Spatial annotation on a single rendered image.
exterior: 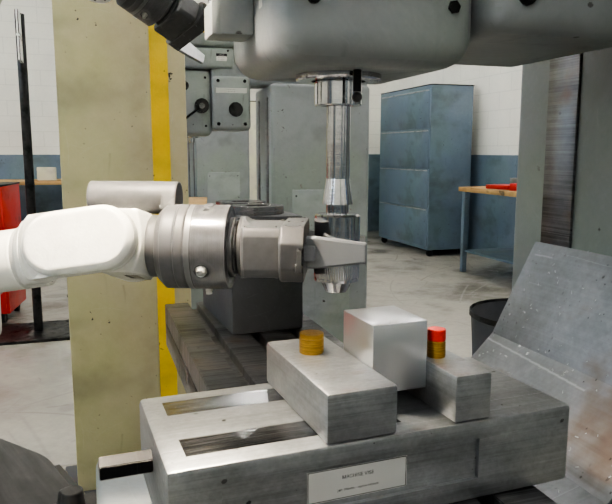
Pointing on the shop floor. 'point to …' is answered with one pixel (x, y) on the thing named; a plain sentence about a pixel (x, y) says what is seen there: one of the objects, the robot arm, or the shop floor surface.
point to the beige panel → (158, 156)
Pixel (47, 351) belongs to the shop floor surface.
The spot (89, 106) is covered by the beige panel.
